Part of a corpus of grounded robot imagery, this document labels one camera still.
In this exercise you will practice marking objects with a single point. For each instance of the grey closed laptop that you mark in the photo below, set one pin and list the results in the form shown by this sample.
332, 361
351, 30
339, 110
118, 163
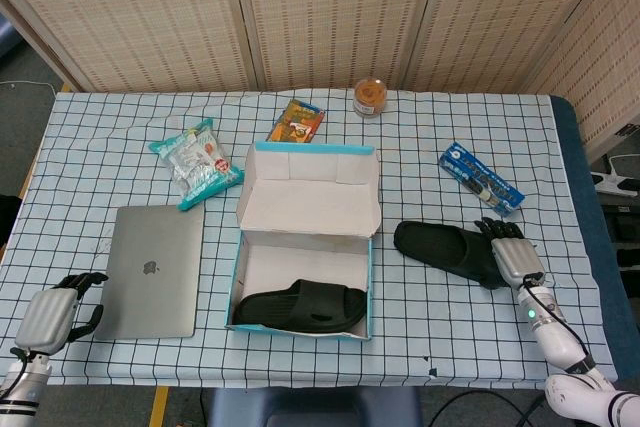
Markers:
150, 272

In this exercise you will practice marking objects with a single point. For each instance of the dark blue stool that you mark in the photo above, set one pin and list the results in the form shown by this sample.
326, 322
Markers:
310, 407

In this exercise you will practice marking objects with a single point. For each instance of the teal snack bag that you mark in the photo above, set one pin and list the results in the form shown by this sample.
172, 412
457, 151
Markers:
197, 167

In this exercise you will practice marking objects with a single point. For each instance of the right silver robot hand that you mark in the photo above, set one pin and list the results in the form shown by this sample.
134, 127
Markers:
515, 259

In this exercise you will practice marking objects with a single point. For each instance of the dark blue padded table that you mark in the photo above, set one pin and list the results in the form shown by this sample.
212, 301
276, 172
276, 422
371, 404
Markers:
575, 157

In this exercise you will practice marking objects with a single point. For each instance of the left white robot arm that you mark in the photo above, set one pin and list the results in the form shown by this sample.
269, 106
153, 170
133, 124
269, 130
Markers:
22, 382

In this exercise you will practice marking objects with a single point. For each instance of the blue snack package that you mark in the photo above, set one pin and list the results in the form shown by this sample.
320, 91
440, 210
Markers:
480, 179

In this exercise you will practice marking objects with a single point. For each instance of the orange brown snack packet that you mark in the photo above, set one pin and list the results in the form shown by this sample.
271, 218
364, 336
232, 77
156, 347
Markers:
295, 122

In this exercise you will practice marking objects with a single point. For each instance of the teal cardboard shoe box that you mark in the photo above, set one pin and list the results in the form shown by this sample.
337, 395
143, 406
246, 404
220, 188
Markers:
300, 197

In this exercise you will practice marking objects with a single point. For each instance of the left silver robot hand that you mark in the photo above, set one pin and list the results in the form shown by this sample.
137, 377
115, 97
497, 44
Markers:
47, 322

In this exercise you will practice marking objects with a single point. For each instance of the black rubber slipper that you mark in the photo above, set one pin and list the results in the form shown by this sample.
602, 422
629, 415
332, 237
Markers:
290, 307
440, 244

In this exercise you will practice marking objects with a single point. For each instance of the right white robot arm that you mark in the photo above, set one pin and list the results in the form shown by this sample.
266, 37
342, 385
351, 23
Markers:
555, 332

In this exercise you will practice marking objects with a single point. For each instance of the beige woven folding screen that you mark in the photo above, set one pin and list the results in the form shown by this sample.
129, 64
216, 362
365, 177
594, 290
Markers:
325, 12

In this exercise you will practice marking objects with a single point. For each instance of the black object at edge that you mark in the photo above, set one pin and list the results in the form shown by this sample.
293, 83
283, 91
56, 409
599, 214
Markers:
7, 219

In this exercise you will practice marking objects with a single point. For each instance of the white chair base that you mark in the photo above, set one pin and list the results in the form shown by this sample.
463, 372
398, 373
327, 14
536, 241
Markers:
615, 179

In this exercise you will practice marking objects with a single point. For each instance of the white black checkered tablecloth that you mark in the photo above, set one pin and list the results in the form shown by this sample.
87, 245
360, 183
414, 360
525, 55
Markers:
100, 157

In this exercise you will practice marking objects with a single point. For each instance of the orange clear plastic jar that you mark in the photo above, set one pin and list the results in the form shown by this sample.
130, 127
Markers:
371, 97

